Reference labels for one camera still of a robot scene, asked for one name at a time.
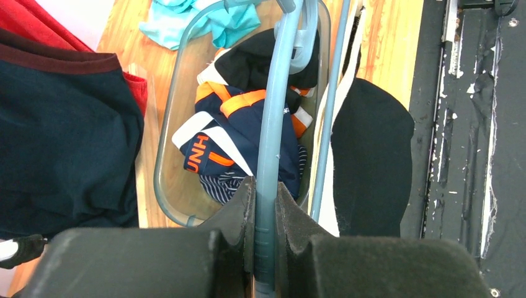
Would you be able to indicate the white grey underwear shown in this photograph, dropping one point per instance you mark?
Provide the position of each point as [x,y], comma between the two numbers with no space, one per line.
[21,250]

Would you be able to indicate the striped navy underwear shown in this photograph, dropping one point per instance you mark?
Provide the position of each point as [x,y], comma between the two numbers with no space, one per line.
[222,188]

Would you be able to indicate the black underwear in basket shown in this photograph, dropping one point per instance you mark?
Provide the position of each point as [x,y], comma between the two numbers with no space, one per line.
[246,67]

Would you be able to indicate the black cream-band underwear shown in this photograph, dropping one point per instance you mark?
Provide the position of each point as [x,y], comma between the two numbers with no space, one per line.
[361,147]

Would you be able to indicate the grey-blue clip hanger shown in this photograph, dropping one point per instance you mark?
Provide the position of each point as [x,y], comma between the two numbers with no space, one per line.
[263,236]

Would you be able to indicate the clear plastic basket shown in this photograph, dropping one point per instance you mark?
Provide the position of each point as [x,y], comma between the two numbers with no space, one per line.
[178,191]

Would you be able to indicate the red garment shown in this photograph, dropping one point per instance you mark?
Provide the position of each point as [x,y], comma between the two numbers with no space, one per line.
[61,37]

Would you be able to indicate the dark navy tank top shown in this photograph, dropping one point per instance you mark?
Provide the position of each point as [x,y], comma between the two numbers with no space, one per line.
[70,134]

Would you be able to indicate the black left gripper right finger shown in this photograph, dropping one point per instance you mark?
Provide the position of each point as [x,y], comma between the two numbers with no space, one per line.
[313,263]

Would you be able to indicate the teal cloth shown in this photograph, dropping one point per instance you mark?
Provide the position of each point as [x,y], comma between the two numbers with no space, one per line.
[167,21]

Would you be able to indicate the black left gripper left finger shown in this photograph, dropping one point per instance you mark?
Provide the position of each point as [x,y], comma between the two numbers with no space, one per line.
[209,260]

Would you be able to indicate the navy orange boxer underwear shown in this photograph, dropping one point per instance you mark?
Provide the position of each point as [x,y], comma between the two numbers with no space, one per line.
[224,135]

